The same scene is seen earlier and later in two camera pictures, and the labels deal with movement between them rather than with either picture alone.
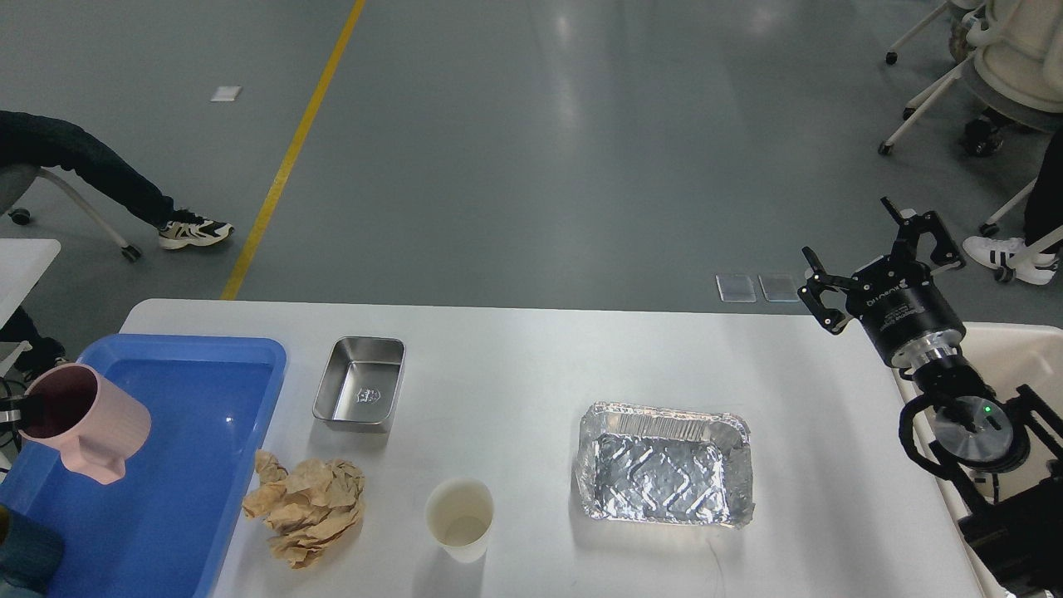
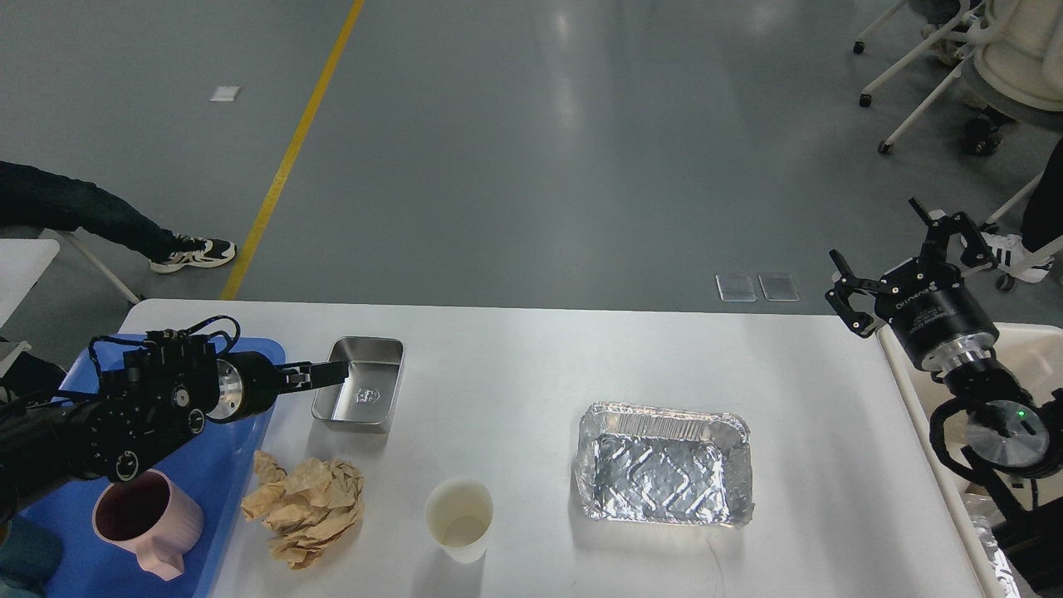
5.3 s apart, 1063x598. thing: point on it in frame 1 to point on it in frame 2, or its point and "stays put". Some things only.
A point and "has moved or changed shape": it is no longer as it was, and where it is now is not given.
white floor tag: [226, 93] stays put
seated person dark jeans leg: [43, 142] to [32, 198]
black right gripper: [896, 299] to [936, 314]
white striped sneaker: [1013, 254] stays put
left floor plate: [736, 288] stays put
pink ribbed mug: [96, 428] has moved or changed shape
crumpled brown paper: [309, 509] stays put
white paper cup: [460, 512] stays put
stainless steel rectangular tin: [360, 383] stays put
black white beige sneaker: [188, 229] to [185, 252]
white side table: [23, 263] stays put
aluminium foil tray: [665, 464] stays put
